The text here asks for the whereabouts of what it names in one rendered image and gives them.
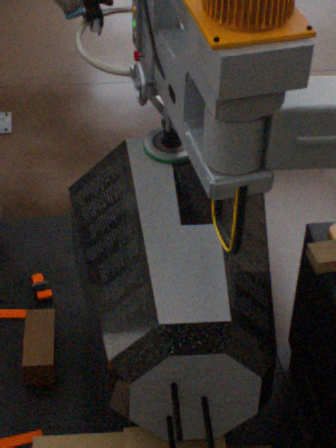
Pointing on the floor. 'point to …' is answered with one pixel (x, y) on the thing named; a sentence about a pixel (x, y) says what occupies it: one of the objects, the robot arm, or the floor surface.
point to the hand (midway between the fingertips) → (96, 30)
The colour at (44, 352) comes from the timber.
